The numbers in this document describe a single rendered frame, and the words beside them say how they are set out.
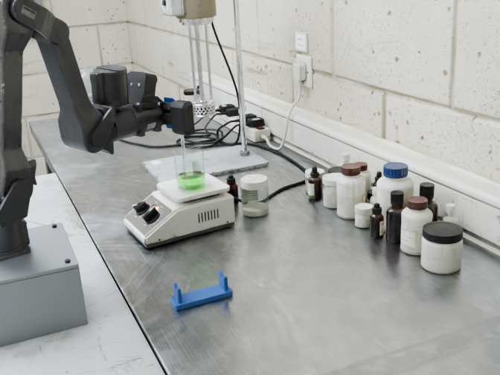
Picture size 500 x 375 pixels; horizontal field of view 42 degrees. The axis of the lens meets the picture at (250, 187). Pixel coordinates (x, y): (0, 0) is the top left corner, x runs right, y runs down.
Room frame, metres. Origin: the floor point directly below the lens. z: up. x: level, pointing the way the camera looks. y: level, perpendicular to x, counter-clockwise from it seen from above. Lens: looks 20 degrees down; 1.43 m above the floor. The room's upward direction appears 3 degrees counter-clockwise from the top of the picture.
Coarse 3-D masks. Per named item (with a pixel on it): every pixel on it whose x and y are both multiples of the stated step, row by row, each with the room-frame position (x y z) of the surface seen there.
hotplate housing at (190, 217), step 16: (160, 192) 1.28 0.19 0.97; (224, 192) 1.26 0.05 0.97; (176, 208) 1.19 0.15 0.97; (192, 208) 1.19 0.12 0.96; (208, 208) 1.21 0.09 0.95; (224, 208) 1.23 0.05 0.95; (128, 224) 1.23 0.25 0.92; (160, 224) 1.17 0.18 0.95; (176, 224) 1.18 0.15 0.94; (192, 224) 1.19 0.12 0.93; (208, 224) 1.21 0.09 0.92; (224, 224) 1.23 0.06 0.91; (144, 240) 1.15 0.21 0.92; (160, 240) 1.16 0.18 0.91
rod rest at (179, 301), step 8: (224, 280) 0.95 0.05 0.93; (176, 288) 0.93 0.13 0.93; (208, 288) 0.96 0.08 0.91; (216, 288) 0.96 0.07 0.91; (224, 288) 0.95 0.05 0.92; (176, 296) 0.92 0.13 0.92; (184, 296) 0.94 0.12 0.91; (192, 296) 0.94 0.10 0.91; (200, 296) 0.93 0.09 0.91; (208, 296) 0.93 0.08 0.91; (216, 296) 0.94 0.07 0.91; (224, 296) 0.94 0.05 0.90; (176, 304) 0.91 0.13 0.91; (184, 304) 0.91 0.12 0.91; (192, 304) 0.92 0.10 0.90; (200, 304) 0.92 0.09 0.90
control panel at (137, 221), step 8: (144, 200) 1.27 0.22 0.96; (152, 200) 1.26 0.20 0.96; (160, 208) 1.21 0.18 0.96; (168, 208) 1.20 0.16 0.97; (128, 216) 1.25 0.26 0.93; (136, 216) 1.23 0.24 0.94; (160, 216) 1.19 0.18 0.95; (136, 224) 1.20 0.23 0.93; (144, 224) 1.19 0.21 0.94; (152, 224) 1.17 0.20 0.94; (144, 232) 1.16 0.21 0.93
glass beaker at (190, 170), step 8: (176, 152) 1.26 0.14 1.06; (192, 152) 1.28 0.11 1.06; (200, 152) 1.23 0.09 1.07; (176, 160) 1.23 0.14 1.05; (184, 160) 1.22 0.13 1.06; (192, 160) 1.22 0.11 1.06; (200, 160) 1.23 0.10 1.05; (176, 168) 1.23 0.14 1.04; (184, 168) 1.22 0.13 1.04; (192, 168) 1.22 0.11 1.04; (200, 168) 1.23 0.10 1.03; (176, 176) 1.24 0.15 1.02; (184, 176) 1.22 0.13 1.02; (192, 176) 1.22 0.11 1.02; (200, 176) 1.23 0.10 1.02; (176, 184) 1.24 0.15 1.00; (184, 184) 1.22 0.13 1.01; (192, 184) 1.22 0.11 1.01; (200, 184) 1.23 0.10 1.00
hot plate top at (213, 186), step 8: (208, 176) 1.31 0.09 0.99; (160, 184) 1.28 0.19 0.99; (168, 184) 1.28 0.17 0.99; (208, 184) 1.27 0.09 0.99; (216, 184) 1.26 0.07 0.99; (224, 184) 1.26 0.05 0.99; (168, 192) 1.23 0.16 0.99; (176, 192) 1.23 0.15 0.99; (184, 192) 1.22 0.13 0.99; (192, 192) 1.22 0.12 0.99; (200, 192) 1.22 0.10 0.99; (208, 192) 1.22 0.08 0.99; (216, 192) 1.22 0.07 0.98; (176, 200) 1.19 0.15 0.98; (184, 200) 1.19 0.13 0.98
